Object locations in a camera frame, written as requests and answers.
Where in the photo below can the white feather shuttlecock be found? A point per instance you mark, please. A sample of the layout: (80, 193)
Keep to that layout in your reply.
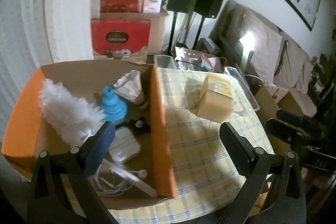
(130, 88)

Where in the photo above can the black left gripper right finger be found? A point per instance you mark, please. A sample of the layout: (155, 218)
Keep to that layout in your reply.
(285, 201)

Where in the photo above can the yellow sponge pack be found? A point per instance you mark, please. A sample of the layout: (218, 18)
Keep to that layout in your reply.
(216, 99)

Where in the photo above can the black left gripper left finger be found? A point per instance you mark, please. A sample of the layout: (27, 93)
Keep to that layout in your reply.
(59, 189)

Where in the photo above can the beige sofa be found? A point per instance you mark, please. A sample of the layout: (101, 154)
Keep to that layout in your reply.
(277, 59)

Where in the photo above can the right black speaker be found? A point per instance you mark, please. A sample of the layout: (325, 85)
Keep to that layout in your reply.
(207, 9)

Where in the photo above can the yellow plaid tablecloth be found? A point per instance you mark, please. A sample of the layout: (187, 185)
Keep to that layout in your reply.
(193, 174)

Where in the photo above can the blue collapsible funnel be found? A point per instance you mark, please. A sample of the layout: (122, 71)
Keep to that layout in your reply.
(114, 108)

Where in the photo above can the white earphone case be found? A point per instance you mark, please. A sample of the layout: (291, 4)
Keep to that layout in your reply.
(124, 146)

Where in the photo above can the clear plastic tray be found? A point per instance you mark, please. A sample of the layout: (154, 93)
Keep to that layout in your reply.
(243, 87)

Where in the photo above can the white fluffy duster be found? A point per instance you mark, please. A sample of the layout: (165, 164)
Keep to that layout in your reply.
(75, 120)

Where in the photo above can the lower red chocolate box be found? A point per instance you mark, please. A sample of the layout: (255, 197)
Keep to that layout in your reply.
(123, 38)

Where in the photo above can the black star-shaped gadget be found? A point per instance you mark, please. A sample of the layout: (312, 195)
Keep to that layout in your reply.
(136, 126)

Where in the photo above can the orange cardboard box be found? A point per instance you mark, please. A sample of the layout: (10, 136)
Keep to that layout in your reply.
(28, 133)

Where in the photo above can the pink small box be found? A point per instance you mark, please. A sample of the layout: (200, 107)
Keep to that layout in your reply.
(151, 6)

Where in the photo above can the brown cardboard box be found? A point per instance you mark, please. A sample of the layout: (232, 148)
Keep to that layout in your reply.
(268, 105)

